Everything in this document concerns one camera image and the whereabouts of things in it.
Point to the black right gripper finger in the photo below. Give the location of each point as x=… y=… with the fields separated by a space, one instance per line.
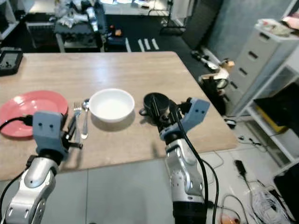
x=174 y=112
x=157 y=111

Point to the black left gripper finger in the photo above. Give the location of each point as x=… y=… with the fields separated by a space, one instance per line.
x=73 y=127

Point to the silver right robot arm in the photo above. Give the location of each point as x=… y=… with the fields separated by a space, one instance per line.
x=187 y=179

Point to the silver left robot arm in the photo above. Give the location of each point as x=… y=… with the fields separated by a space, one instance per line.
x=30 y=186

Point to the silver spoon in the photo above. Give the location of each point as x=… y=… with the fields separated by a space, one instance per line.
x=85 y=122

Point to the silver fork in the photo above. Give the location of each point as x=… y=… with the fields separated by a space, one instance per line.
x=77 y=109

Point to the white bowl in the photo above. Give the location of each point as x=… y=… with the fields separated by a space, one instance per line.
x=112 y=104

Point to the pink round plate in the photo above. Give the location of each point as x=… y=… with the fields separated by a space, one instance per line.
x=28 y=109

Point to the brown and black floor device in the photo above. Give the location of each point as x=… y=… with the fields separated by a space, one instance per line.
x=217 y=73

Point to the black power adapter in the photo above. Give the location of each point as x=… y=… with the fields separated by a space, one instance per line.
x=240 y=168

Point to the yellow box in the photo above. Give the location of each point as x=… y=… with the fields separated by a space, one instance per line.
x=268 y=120

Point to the white drawer cabinet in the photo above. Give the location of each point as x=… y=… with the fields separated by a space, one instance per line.
x=257 y=65

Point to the white shelf rack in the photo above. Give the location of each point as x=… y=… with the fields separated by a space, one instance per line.
x=268 y=126

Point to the cluttered dark side table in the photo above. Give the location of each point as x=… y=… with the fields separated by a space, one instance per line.
x=78 y=28

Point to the white cube shelf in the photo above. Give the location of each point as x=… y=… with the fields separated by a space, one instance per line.
x=8 y=18

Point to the pink white cloth pile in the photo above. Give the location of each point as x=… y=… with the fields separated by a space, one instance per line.
x=274 y=28

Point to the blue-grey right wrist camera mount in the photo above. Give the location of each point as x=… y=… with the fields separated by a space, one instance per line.
x=194 y=114

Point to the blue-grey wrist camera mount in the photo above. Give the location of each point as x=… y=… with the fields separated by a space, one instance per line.
x=194 y=114
x=49 y=131

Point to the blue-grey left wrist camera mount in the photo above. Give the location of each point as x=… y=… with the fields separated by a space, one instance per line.
x=49 y=131

